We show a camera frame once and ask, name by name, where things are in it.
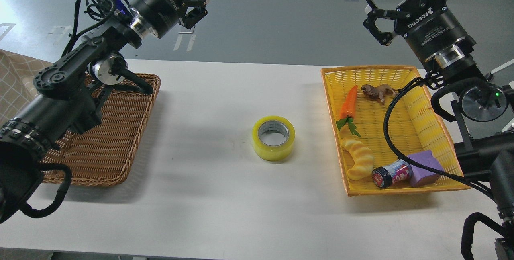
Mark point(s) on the brown wicker basket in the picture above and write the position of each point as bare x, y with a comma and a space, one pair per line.
103, 156

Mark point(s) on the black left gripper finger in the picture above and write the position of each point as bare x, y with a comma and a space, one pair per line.
191, 12

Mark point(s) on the red black can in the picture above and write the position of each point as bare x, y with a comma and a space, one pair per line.
385, 176

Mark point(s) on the yellow toy croissant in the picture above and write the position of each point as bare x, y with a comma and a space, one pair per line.
362, 156

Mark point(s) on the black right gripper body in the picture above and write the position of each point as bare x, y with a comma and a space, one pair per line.
431, 29

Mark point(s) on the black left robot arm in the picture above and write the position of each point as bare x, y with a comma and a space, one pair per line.
72, 91

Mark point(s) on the beige checkered cloth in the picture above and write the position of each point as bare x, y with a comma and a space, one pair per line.
16, 82

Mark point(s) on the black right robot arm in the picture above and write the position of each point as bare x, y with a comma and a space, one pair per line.
461, 92

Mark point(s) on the brown toy lion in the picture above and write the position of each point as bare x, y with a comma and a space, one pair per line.
378, 92

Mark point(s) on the yellow plastic basket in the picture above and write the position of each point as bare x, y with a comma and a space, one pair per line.
413, 126

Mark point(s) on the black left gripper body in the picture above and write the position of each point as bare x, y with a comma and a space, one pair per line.
162, 15

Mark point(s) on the orange toy carrot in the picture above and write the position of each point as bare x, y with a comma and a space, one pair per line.
348, 112

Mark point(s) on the yellow tape roll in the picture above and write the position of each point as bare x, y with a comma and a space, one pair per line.
273, 138

